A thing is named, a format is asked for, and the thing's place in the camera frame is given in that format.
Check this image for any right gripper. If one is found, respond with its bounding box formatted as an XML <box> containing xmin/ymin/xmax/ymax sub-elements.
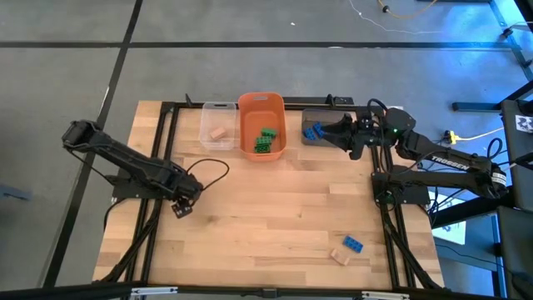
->
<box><xmin>323</xmin><ymin>108</ymin><xmax>388</xmax><ymax>161</ymax></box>

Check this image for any grey plastic bin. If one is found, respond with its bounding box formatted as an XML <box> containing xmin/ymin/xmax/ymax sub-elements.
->
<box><xmin>301</xmin><ymin>107</ymin><xmax>351</xmax><ymax>148</ymax></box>

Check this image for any clear plastic bin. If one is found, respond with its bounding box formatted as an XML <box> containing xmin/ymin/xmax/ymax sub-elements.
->
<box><xmin>200</xmin><ymin>101</ymin><xmax>237</xmax><ymax>151</ymax></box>

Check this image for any orange plastic bin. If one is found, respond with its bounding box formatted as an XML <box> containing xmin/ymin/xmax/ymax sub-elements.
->
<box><xmin>237</xmin><ymin>92</ymin><xmax>287</xmax><ymax>163</ymax></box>

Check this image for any black stand base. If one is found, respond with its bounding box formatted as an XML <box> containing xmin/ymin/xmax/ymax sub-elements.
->
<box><xmin>451</xmin><ymin>79</ymin><xmax>533</xmax><ymax>113</ymax></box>

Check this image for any black diagonal bar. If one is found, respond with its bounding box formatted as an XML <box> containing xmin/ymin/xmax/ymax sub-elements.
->
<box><xmin>431</xmin><ymin>185</ymin><xmax>514</xmax><ymax>228</ymax></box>

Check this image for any white paper sheet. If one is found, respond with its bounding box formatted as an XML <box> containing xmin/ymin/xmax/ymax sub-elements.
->
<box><xmin>427</xmin><ymin>190</ymin><xmax>467</xmax><ymax>246</ymax></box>

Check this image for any black crossbar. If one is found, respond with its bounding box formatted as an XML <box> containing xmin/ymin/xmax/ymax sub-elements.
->
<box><xmin>0</xmin><ymin>281</ymin><xmax>533</xmax><ymax>300</ymax></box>

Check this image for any black white fiducial tag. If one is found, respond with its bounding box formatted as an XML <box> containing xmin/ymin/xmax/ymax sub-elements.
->
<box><xmin>515</xmin><ymin>114</ymin><xmax>533</xmax><ymax>134</ymax></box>

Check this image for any black case with tag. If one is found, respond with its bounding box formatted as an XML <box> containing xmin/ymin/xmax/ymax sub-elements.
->
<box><xmin>501</xmin><ymin>98</ymin><xmax>533</xmax><ymax>212</ymax></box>

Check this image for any plain black case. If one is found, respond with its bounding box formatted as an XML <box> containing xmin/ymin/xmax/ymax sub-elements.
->
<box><xmin>496</xmin><ymin>205</ymin><xmax>533</xmax><ymax>300</ymax></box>

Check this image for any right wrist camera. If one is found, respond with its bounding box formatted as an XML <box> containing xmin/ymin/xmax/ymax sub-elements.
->
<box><xmin>358</xmin><ymin>111</ymin><xmax>376</xmax><ymax>134</ymax></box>

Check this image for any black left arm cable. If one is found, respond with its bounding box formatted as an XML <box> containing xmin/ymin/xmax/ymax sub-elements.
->
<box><xmin>185</xmin><ymin>157</ymin><xmax>231</xmax><ymax>193</ymax></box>

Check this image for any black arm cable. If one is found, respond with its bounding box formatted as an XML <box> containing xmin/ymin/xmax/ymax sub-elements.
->
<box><xmin>185</xmin><ymin>157</ymin><xmax>231</xmax><ymax>193</ymax></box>
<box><xmin>367</xmin><ymin>97</ymin><xmax>391</xmax><ymax>120</ymax></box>

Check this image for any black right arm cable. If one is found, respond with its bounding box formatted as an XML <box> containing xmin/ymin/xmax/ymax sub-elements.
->
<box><xmin>367</xmin><ymin>97</ymin><xmax>391</xmax><ymax>120</ymax></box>

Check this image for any black aluminium table frame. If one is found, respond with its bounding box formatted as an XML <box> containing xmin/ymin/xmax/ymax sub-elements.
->
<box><xmin>94</xmin><ymin>94</ymin><xmax>446</xmax><ymax>293</ymax></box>

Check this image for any silver metal bracket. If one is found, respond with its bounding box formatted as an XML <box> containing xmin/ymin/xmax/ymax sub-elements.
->
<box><xmin>129</xmin><ymin>286</ymin><xmax>179</xmax><ymax>297</ymax></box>
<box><xmin>361</xmin><ymin>290</ymin><xmax>411</xmax><ymax>300</ymax></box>

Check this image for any white floor cable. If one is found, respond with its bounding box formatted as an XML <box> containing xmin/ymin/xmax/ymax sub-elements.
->
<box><xmin>348</xmin><ymin>0</ymin><xmax>445</xmax><ymax>35</ymax></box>

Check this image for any yellow floor cable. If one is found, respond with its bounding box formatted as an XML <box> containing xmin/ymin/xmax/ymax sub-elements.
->
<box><xmin>376</xmin><ymin>0</ymin><xmax>439</xmax><ymax>20</ymax></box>

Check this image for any cream power cable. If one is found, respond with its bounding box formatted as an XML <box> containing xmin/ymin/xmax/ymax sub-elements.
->
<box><xmin>456</xmin><ymin>127</ymin><xmax>506</xmax><ymax>142</ymax></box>

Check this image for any black metal rig frame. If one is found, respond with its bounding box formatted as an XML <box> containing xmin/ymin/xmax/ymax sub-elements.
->
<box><xmin>489</xmin><ymin>0</ymin><xmax>533</xmax><ymax>83</ymax></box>

